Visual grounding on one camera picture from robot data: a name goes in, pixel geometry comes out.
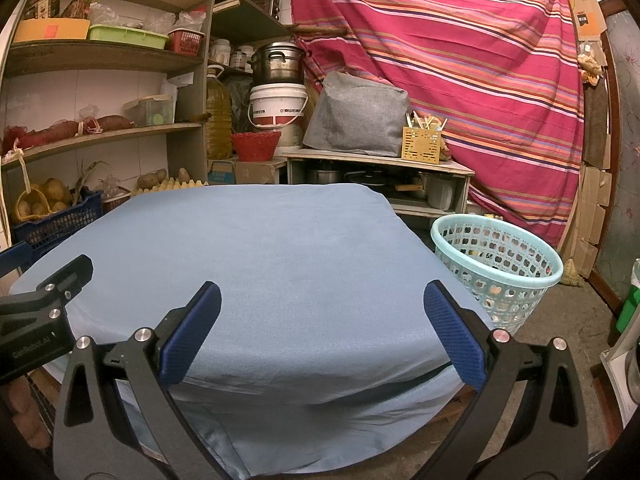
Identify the wooden shelf unit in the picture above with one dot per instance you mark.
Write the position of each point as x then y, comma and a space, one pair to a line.
100, 57

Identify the black pan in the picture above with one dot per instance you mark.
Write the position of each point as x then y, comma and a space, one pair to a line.
370, 180

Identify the person's left hand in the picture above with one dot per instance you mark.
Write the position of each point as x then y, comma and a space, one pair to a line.
20, 407

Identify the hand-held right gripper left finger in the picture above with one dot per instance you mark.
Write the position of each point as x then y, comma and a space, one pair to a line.
190, 330

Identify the yellow egg tray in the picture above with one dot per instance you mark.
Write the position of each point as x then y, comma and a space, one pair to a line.
170, 186

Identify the small woven basket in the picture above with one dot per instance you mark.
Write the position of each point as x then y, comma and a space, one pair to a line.
116, 202

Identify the cardboard wall panels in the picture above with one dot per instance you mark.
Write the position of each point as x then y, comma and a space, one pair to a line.
592, 135

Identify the green plastic tray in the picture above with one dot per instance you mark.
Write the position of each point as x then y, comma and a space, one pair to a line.
127, 36

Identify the small steel pot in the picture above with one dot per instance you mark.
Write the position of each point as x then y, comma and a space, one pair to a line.
324, 176

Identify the blue plastic crate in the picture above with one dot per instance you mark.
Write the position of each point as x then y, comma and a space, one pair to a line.
55, 225

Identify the yellow bag of potatoes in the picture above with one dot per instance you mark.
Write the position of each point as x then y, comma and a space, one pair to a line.
47, 195

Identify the small potato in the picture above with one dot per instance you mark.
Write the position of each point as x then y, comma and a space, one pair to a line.
183, 175

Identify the cardboard box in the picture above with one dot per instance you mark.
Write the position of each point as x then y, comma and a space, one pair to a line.
250, 172

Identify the clear plastic box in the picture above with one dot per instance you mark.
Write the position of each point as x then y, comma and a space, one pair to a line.
150, 110

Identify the white plastic container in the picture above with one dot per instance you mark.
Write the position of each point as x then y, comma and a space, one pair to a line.
441, 192

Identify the red net bag of sweet potatoes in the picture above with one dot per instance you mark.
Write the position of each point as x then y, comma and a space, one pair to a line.
55, 130

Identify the large potato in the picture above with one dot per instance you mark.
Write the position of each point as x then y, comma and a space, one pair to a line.
151, 178

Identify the yellow box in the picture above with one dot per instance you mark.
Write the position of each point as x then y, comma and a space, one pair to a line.
50, 30

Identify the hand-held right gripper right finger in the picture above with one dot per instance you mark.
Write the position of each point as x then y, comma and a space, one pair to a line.
455, 335

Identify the grey fabric cover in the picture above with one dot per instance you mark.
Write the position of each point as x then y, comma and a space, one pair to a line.
355, 120

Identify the light blue plastic basket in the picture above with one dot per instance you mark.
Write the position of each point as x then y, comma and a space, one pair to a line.
495, 284

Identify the blue tablecloth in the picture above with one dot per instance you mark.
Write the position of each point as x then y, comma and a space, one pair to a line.
260, 260

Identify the white plastic bucket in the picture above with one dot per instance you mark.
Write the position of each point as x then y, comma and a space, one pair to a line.
277, 102

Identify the low wooden cabinet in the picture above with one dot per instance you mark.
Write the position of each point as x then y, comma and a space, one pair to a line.
350, 156

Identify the large steel pot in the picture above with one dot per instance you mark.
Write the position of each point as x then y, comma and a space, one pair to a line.
277, 65

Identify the red striped cloth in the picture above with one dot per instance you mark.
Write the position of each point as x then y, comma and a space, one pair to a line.
450, 60

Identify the yellow utensil holder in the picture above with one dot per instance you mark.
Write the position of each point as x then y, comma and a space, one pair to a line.
420, 147

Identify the red plastic basket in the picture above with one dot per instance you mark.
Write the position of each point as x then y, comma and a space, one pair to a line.
255, 147

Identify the yellow oil jug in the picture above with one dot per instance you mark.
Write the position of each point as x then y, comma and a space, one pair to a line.
218, 115

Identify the small red mesh basket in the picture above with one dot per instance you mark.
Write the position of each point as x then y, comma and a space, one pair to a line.
186, 42

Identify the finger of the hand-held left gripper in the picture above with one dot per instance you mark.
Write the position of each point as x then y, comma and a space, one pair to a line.
70, 272

